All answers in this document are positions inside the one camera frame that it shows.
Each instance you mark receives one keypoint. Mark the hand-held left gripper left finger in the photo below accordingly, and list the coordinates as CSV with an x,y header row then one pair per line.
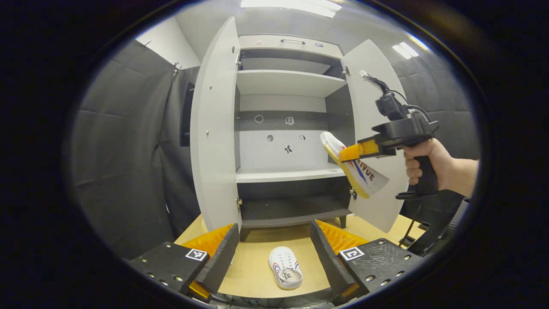
x,y
221,257

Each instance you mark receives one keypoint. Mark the grey cabinet drawer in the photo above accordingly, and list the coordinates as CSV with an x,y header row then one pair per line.
x,y
266,43

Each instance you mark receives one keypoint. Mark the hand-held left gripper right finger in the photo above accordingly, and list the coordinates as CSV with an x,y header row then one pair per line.
x,y
330,257

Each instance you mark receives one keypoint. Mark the white striped shoe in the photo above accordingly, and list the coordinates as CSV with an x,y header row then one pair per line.
x,y
369,176
286,268

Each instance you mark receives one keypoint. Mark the metal door hinge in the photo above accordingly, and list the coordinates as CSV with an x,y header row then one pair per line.
x,y
346,71
353,194
238,61
239,204

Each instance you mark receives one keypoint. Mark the small ceiling light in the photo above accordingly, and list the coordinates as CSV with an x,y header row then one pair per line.
x,y
405,50

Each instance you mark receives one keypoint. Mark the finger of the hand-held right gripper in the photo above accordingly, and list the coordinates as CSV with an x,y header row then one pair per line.
x,y
360,149

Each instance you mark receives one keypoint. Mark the grey shoe cabinet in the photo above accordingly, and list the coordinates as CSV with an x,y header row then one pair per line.
x,y
283,174

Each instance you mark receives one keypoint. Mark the large ceiling light panel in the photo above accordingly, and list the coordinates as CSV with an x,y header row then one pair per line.
x,y
291,6

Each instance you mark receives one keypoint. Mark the black quilted cloth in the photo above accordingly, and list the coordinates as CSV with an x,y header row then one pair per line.
x,y
448,94
120,150

